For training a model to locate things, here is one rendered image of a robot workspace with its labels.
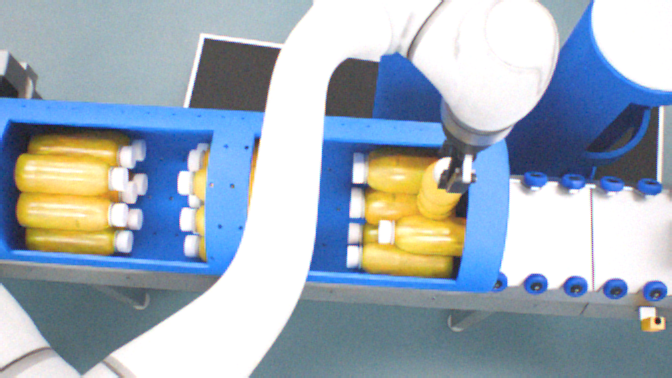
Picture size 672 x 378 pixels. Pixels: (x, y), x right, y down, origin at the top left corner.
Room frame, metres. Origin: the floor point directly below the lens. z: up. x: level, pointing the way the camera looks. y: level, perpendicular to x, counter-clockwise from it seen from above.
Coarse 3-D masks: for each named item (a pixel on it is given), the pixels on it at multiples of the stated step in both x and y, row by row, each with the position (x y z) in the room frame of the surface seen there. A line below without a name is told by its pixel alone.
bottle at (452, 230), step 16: (400, 224) 0.29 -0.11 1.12; (416, 224) 0.29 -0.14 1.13; (432, 224) 0.29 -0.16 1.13; (448, 224) 0.29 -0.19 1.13; (464, 224) 0.29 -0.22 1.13; (400, 240) 0.26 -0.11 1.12; (416, 240) 0.26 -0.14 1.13; (432, 240) 0.26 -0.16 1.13; (448, 240) 0.26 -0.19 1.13; (464, 240) 0.26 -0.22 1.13
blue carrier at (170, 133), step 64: (0, 128) 0.42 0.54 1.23; (128, 128) 0.43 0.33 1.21; (192, 128) 0.43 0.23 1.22; (256, 128) 0.43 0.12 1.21; (384, 128) 0.43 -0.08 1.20; (0, 192) 0.36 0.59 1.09; (320, 192) 0.39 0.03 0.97; (0, 256) 0.24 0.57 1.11; (64, 256) 0.23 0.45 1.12; (128, 256) 0.26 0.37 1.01; (320, 256) 0.26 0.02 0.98
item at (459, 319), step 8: (456, 312) 0.26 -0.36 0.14; (464, 312) 0.24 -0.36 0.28; (472, 312) 0.23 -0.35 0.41; (480, 312) 0.22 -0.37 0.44; (488, 312) 0.22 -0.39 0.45; (448, 320) 0.25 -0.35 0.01; (456, 320) 0.23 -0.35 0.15; (464, 320) 0.22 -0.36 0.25; (472, 320) 0.22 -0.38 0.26; (456, 328) 0.22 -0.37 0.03; (464, 328) 0.22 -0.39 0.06
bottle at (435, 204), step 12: (432, 168) 0.34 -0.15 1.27; (432, 180) 0.32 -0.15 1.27; (420, 192) 0.32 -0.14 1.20; (432, 192) 0.31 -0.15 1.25; (444, 192) 0.30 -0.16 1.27; (420, 204) 0.32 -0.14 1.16; (432, 204) 0.30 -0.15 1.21; (444, 204) 0.30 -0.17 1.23; (432, 216) 0.30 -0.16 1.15; (444, 216) 0.30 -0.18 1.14
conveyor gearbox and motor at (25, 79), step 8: (0, 56) 0.73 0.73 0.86; (8, 56) 0.73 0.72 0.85; (0, 64) 0.71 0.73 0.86; (8, 64) 0.72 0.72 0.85; (16, 64) 0.73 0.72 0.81; (24, 64) 0.78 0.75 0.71; (0, 72) 0.69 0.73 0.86; (8, 72) 0.70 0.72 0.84; (16, 72) 0.72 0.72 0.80; (24, 72) 0.73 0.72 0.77; (32, 72) 0.78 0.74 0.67; (16, 80) 0.70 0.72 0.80; (24, 80) 0.72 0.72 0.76; (32, 80) 0.76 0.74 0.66; (24, 88) 0.70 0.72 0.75; (32, 88) 0.71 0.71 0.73; (24, 96) 0.69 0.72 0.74; (32, 96) 0.69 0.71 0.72; (40, 96) 0.74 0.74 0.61
